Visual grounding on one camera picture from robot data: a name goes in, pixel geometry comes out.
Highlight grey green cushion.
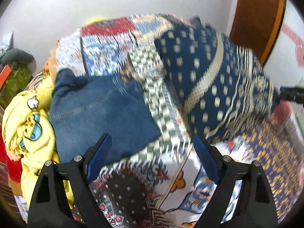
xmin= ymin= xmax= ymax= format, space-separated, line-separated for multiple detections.
xmin=0 ymin=48 xmax=37 ymax=70

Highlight grey blue bag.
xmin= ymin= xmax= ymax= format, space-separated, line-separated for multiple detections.
xmin=190 ymin=15 xmax=207 ymax=26

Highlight white door with pink trim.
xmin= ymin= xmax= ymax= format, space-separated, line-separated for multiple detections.
xmin=264 ymin=9 xmax=304 ymax=88

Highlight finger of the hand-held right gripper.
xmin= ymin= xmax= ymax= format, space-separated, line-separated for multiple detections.
xmin=279 ymin=85 xmax=304 ymax=104

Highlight yellow plush item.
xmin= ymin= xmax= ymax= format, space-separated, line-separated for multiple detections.
xmin=84 ymin=16 xmax=106 ymax=26

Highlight red fluffy cloth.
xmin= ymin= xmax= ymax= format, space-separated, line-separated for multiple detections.
xmin=0 ymin=133 xmax=23 ymax=183

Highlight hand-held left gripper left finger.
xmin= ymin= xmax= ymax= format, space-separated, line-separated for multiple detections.
xmin=27 ymin=133 xmax=112 ymax=228

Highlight orange red strip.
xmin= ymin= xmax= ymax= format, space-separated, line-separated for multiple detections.
xmin=0 ymin=64 xmax=12 ymax=88

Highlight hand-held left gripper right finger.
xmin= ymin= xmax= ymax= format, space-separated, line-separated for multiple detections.
xmin=193 ymin=135 xmax=279 ymax=228

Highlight yellow cartoon blanket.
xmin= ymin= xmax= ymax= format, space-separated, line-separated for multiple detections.
xmin=2 ymin=76 xmax=74 ymax=209

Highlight patchwork printed cloth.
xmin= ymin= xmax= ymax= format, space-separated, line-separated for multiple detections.
xmin=51 ymin=13 xmax=304 ymax=228

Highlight blue denim pants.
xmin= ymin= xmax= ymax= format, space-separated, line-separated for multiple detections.
xmin=49 ymin=68 xmax=163 ymax=165

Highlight wooden door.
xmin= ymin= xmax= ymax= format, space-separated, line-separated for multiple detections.
xmin=229 ymin=0 xmax=287 ymax=66

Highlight green patterned bag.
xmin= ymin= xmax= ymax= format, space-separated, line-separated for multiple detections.
xmin=0 ymin=65 xmax=34 ymax=110

